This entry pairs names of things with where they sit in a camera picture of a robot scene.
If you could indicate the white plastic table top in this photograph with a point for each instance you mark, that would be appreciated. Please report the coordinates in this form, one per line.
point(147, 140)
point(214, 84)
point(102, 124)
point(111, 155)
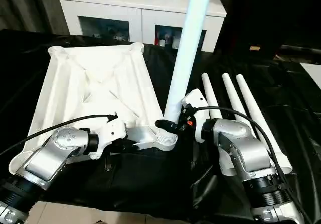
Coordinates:
point(87, 83)

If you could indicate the white cabinet with glass doors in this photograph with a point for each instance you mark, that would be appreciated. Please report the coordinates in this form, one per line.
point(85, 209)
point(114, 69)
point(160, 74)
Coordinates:
point(113, 5)

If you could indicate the white plastic table leg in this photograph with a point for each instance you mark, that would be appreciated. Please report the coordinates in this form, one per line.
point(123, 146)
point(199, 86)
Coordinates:
point(188, 45)
point(255, 108)
point(210, 96)
point(234, 98)

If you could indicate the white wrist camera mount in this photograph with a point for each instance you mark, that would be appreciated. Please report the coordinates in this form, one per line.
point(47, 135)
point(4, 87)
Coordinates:
point(110, 133)
point(198, 101)

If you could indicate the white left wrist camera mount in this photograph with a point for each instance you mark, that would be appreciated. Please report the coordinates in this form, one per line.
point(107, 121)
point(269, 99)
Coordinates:
point(110, 133)

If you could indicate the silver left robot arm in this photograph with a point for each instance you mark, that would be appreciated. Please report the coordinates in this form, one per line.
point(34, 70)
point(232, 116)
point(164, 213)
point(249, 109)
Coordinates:
point(50, 156)

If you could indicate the black mat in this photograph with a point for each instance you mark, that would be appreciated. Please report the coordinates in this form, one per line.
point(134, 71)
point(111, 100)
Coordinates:
point(150, 183)

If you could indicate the grey curtain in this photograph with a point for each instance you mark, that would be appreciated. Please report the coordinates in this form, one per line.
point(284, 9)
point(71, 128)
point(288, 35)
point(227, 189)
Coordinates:
point(27, 5)

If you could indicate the small yellow tag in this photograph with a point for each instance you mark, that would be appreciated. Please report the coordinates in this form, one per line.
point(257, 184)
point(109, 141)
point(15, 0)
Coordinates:
point(254, 48)

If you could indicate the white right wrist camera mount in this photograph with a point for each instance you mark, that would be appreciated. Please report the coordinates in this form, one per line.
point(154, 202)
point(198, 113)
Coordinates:
point(198, 101)

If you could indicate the white board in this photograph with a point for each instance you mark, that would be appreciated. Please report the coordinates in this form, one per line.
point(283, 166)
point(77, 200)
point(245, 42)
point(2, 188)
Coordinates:
point(312, 74)

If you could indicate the black bar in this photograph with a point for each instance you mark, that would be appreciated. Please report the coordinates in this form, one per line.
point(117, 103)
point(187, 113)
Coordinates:
point(301, 50)

